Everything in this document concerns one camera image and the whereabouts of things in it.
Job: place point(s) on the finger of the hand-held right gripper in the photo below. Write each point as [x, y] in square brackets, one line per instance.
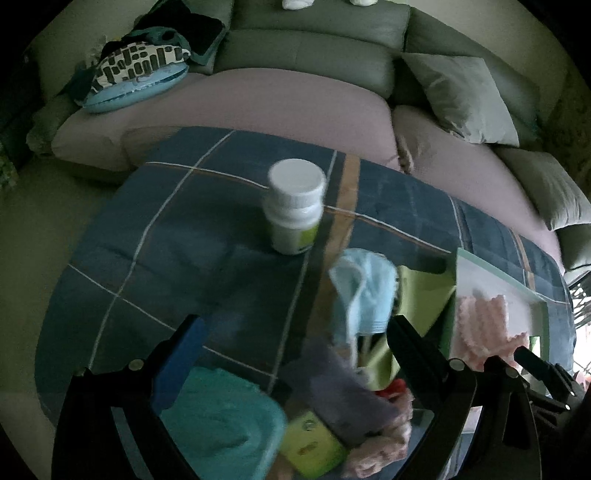
[547, 376]

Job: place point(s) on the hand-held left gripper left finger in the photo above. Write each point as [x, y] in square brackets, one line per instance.
[181, 357]

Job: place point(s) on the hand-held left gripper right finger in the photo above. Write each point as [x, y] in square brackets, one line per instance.
[408, 350]

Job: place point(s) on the small red item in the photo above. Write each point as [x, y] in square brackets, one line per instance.
[392, 390]

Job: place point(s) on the green cloth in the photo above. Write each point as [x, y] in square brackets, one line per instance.
[420, 295]

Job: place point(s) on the light blue cloth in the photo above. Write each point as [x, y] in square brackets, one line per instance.
[369, 295]

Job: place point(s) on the white tray with green rim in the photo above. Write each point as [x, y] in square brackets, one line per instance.
[485, 281]

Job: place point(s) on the pink cloth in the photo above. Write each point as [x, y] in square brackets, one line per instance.
[374, 457]

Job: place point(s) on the pink striped towel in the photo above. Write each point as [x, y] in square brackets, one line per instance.
[480, 327]

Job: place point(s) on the teal embossed plastic box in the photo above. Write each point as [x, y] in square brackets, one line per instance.
[221, 429]

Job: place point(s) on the purple flat packet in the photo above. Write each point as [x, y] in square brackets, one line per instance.
[332, 392]

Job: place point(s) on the blue plaid blanket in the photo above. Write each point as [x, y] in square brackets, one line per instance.
[184, 230]

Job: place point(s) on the green tissue pack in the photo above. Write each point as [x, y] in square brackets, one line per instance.
[309, 443]

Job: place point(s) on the white pill bottle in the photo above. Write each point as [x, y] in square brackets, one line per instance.
[295, 207]

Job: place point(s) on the pink seat cover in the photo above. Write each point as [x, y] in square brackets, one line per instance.
[286, 101]
[471, 175]

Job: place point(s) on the grey-green sofa cushion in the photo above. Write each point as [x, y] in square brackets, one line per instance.
[549, 184]

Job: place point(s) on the grey square pillow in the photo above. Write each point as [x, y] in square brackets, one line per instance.
[461, 97]

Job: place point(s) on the light blue cushion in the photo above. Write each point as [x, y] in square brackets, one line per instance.
[120, 99]

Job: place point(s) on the black and white patterned cloth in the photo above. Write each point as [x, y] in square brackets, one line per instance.
[138, 60]

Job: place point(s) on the grey-green sofa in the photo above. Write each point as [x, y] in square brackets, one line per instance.
[314, 50]

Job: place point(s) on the black garment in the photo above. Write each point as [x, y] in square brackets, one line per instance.
[194, 27]

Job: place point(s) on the white rounded object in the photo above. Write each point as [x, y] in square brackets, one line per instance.
[298, 3]
[364, 2]

